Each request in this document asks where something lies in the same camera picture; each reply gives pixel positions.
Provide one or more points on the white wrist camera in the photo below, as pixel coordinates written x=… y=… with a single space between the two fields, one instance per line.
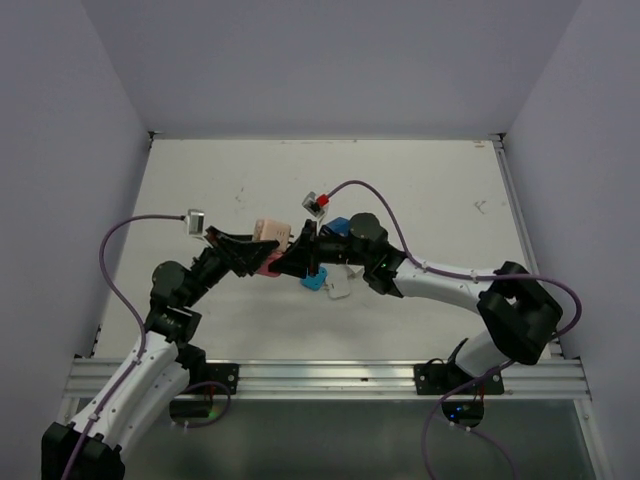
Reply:
x=316 y=205
x=195 y=223

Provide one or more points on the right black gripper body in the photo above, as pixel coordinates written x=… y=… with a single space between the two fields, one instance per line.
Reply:
x=333 y=250

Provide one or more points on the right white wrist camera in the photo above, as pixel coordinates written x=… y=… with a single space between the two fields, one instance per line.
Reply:
x=316 y=205

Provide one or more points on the light blue charger plug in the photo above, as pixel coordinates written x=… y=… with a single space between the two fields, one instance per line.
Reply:
x=315 y=282

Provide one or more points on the black mounting plate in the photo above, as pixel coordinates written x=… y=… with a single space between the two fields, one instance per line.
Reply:
x=436 y=377
x=224 y=373

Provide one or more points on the rounded white charger plug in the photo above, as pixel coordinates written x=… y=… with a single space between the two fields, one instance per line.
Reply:
x=338 y=288

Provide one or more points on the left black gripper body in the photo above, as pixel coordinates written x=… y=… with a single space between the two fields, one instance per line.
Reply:
x=209 y=268

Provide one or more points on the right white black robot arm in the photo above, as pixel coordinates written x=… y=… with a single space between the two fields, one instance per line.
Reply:
x=519 y=315

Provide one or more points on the aluminium right side rail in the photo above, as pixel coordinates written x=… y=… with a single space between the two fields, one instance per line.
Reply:
x=515 y=207

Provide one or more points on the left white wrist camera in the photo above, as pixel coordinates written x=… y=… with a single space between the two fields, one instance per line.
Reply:
x=195 y=223

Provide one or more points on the pink cube socket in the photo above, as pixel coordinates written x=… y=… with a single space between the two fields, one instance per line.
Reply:
x=272 y=230

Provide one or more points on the dark blue cube socket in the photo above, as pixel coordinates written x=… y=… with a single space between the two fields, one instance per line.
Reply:
x=338 y=226

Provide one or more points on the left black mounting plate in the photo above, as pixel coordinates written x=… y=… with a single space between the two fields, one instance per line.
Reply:
x=224 y=373

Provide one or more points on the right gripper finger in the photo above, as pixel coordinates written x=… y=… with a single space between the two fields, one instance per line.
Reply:
x=294 y=260
x=309 y=230

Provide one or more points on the aluminium rail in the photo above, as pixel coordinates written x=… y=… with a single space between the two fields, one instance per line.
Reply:
x=554 y=379
x=515 y=207

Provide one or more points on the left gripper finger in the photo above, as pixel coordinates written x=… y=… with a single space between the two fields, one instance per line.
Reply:
x=255 y=254
x=216 y=236

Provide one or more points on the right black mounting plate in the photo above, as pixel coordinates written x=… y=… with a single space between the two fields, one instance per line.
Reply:
x=436 y=377

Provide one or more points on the aluminium front rail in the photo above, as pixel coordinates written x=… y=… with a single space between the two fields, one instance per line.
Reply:
x=554 y=379

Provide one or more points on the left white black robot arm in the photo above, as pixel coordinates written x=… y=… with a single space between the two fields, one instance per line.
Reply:
x=97 y=442

